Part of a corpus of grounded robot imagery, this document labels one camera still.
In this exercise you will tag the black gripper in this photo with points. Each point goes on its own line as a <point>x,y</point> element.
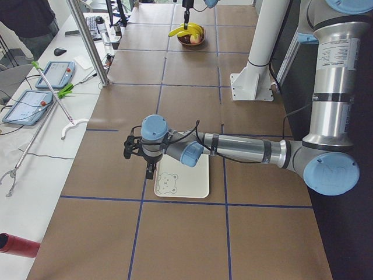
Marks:
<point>151,159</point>
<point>186,4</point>

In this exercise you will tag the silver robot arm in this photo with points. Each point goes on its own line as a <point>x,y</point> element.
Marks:
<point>209,4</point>
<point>320,158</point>

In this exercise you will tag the white bear tray plate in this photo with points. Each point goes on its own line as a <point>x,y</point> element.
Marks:
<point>185,177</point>

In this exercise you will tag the brown wicker basket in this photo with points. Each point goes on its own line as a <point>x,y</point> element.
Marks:
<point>185,40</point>

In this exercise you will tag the yellow banana bunch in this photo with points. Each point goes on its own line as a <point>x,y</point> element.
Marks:
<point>195,29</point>

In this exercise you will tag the small metal cup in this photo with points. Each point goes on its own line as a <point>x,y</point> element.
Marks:
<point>117,28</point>

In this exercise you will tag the clear water bottle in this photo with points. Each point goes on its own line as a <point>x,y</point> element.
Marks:
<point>102,29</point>

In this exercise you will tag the black keyboard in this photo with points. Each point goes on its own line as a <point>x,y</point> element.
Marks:
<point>92,26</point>

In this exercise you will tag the white pole with base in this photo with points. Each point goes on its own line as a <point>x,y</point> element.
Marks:
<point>253,82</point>

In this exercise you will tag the white paper note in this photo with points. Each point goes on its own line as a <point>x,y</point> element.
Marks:
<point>83,62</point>

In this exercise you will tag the black smartphone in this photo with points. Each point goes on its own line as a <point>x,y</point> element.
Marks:
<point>72,33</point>

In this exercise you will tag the upper blue teach pendant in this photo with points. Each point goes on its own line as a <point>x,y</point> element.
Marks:
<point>59,73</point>

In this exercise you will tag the blue teach pendant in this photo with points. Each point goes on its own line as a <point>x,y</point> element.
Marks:
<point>29,108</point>
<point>59,73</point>

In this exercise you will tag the black computer mouse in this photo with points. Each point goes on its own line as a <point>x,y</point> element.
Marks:
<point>59,51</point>

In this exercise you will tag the lower blue teach pendant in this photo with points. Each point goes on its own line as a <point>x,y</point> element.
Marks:
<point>29,108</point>

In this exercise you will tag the person in black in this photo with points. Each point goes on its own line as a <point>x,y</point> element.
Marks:
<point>34,22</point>

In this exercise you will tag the red cylinder bottle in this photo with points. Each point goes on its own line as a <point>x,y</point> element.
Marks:
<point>19,246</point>

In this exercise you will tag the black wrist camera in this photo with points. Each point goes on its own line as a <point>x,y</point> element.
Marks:
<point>132,145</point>

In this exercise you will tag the green handled reacher grabber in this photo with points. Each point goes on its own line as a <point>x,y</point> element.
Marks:
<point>72,123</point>

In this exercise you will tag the aluminium frame post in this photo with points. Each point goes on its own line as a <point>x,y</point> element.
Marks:
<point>88,41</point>

